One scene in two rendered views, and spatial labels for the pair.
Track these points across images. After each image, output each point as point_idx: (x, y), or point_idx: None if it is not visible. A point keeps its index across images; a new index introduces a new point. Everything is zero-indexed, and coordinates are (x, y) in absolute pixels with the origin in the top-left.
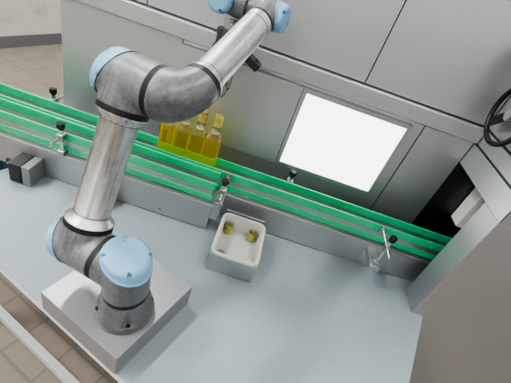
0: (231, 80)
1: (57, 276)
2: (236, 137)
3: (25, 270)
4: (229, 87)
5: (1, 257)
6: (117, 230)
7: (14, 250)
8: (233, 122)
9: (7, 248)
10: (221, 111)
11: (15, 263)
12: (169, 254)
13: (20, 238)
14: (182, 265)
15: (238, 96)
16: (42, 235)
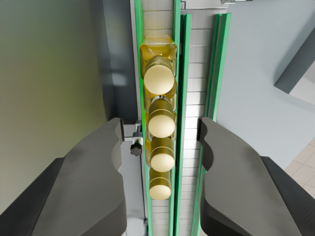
0: (99, 148)
1: (306, 119)
2: (78, 11)
3: (301, 140)
4: (118, 124)
5: (291, 156)
6: (243, 104)
7: (282, 155)
8: (65, 33)
9: (281, 158)
10: (66, 83)
11: (295, 148)
12: (266, 40)
13: (270, 157)
14: (281, 20)
15: (10, 55)
16: (263, 149)
